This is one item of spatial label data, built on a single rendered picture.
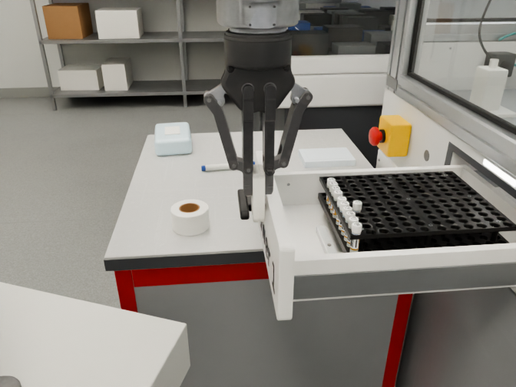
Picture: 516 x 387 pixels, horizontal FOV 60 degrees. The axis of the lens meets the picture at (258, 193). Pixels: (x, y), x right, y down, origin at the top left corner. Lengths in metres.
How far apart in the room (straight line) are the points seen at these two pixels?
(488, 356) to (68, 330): 0.60
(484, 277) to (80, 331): 0.49
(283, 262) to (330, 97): 0.99
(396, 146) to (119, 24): 3.60
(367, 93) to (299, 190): 0.77
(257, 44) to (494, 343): 0.56
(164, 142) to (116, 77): 3.33
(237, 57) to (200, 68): 4.31
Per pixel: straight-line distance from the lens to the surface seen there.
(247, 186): 0.57
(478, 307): 0.81
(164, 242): 0.82
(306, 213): 0.74
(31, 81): 5.16
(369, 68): 1.46
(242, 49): 0.49
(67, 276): 2.14
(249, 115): 0.52
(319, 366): 1.02
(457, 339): 0.89
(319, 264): 0.54
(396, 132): 0.97
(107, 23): 4.36
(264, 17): 0.48
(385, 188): 0.70
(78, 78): 4.61
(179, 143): 1.17
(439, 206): 0.68
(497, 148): 0.74
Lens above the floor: 1.20
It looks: 27 degrees down
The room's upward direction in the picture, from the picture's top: straight up
